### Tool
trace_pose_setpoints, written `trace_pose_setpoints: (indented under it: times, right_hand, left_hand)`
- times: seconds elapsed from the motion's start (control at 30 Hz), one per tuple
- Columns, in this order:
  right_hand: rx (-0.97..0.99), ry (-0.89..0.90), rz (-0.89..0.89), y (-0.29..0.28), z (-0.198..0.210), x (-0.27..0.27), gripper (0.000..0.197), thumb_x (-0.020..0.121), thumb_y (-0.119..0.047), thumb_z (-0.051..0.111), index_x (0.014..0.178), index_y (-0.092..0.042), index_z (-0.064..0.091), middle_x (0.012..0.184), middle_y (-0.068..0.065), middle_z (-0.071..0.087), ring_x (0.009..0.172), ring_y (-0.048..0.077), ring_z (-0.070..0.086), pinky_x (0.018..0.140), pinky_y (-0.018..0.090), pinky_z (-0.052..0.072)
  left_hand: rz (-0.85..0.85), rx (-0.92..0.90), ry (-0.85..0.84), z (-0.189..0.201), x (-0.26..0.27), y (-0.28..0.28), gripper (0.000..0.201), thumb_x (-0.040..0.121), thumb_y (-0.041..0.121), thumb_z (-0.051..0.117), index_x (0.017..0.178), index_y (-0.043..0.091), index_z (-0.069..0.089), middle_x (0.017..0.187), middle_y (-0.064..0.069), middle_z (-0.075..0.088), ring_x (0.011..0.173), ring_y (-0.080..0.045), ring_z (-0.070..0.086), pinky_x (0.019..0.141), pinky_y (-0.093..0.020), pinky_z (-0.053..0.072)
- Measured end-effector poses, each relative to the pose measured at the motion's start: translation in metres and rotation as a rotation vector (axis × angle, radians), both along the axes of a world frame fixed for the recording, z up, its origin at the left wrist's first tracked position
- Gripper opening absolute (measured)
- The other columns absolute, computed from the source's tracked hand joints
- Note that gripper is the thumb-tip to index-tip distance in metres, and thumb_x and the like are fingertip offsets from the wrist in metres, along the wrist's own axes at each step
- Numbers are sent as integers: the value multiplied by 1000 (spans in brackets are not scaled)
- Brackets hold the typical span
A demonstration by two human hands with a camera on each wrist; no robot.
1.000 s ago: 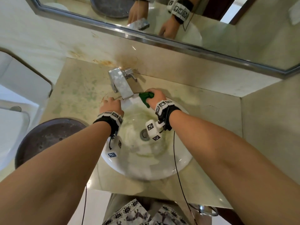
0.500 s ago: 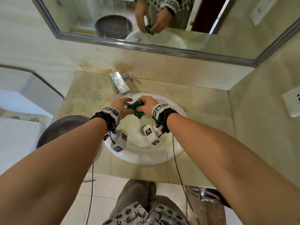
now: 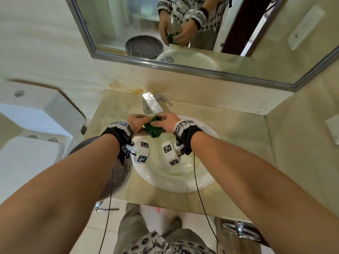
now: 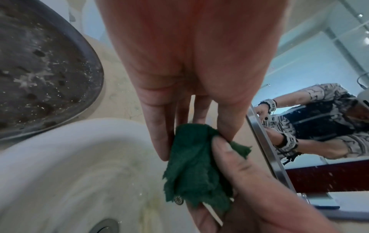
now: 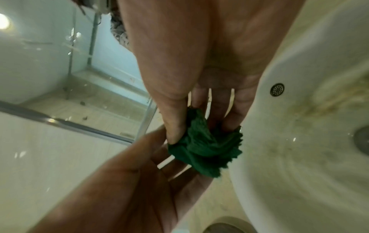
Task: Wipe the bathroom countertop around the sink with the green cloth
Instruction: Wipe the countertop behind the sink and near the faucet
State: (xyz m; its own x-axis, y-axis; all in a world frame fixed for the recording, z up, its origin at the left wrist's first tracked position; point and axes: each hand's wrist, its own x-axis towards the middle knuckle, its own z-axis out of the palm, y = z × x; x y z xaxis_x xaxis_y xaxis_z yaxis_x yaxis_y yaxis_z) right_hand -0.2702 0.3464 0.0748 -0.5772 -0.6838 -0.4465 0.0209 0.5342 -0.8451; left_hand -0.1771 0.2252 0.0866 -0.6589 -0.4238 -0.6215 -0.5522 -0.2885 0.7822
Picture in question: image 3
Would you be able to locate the person's left hand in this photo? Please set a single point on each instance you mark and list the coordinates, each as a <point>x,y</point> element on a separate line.
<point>137,124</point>

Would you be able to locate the person's right hand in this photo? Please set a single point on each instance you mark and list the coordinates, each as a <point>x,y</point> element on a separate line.
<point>169,122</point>

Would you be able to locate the green cloth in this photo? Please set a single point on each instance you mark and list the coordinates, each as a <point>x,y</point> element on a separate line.
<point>153,130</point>

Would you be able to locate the dark round metal tray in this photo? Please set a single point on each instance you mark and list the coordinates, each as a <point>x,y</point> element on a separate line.
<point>119,177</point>

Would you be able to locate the person's right forearm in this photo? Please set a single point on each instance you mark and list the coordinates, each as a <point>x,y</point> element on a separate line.
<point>264,198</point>

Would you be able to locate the person's left forearm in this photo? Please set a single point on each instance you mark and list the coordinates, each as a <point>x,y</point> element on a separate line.
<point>58,198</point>

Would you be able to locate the white round sink basin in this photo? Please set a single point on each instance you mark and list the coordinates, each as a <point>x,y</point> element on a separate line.
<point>172,179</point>

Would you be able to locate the black wristband with marker tags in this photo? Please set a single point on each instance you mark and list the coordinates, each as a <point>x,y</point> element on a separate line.
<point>185,132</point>
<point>119,133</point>

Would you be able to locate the chrome square faucet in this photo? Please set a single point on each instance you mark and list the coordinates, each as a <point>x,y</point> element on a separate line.
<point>152,103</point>

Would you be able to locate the grey trousers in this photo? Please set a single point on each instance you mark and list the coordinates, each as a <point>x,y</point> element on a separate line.
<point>132,224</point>

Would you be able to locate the grey shoe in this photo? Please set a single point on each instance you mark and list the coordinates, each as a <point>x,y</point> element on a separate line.
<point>177,223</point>

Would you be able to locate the white toilet tank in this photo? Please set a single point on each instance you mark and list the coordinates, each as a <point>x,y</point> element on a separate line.
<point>34,108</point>

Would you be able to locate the white toilet lid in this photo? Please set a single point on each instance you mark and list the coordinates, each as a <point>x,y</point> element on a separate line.
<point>26,161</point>

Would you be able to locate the patterned white shirt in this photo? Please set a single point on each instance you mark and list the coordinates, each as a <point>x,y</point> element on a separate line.
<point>148,243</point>

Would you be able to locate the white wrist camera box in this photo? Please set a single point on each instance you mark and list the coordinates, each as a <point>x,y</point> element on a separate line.
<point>169,153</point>
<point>142,153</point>

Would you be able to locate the metal framed wall mirror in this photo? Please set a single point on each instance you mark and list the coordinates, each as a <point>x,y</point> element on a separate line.
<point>111,23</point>

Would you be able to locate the white wall socket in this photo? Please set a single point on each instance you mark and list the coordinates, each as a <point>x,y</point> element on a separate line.
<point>334,129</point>

